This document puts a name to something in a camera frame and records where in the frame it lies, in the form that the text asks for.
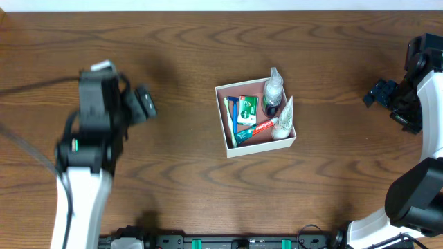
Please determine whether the clear blue soap pump bottle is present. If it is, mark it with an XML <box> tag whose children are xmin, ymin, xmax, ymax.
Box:
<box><xmin>262</xmin><ymin>67</ymin><xmax>284</xmax><ymax>118</ymax></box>

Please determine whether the red green toothpaste tube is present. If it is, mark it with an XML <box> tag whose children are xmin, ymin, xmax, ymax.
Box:
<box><xmin>235</xmin><ymin>117</ymin><xmax>278</xmax><ymax>145</ymax></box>

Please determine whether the white floral lotion tube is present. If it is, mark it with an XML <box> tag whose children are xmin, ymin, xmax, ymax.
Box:
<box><xmin>271</xmin><ymin>97</ymin><xmax>293</xmax><ymax>140</ymax></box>

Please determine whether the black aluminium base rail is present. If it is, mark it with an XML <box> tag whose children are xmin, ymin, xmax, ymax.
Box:
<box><xmin>97</xmin><ymin>226</ymin><xmax>342</xmax><ymax>249</ymax></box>

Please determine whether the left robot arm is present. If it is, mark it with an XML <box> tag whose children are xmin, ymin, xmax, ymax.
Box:
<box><xmin>51</xmin><ymin>61</ymin><xmax>157</xmax><ymax>248</ymax></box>

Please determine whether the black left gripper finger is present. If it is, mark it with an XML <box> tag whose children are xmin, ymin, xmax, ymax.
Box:
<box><xmin>125</xmin><ymin>92</ymin><xmax>147</xmax><ymax>125</ymax></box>
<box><xmin>135</xmin><ymin>86</ymin><xmax>157</xmax><ymax>119</ymax></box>

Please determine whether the green white toothbrush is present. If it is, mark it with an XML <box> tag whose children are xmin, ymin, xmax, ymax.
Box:
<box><xmin>224</xmin><ymin>97</ymin><xmax>237</xmax><ymax>148</ymax></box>

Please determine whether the green white soap packet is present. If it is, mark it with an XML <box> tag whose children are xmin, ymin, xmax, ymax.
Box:
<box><xmin>237</xmin><ymin>95</ymin><xmax>258</xmax><ymax>126</ymax></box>

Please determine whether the white square cardboard box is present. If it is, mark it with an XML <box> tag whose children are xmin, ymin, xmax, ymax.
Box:
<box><xmin>215</xmin><ymin>77</ymin><xmax>297</xmax><ymax>158</ymax></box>

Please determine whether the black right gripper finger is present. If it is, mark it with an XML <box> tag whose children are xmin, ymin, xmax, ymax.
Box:
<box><xmin>363</xmin><ymin>79</ymin><xmax>387</xmax><ymax>108</ymax></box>
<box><xmin>377</xmin><ymin>80</ymin><xmax>398</xmax><ymax>109</ymax></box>

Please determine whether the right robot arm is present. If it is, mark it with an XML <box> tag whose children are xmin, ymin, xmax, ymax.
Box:
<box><xmin>331</xmin><ymin>33</ymin><xmax>442</xmax><ymax>248</ymax></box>

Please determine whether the blue disposable razor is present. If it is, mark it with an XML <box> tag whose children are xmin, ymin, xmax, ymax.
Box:
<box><xmin>227</xmin><ymin>96</ymin><xmax>239</xmax><ymax>133</ymax></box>

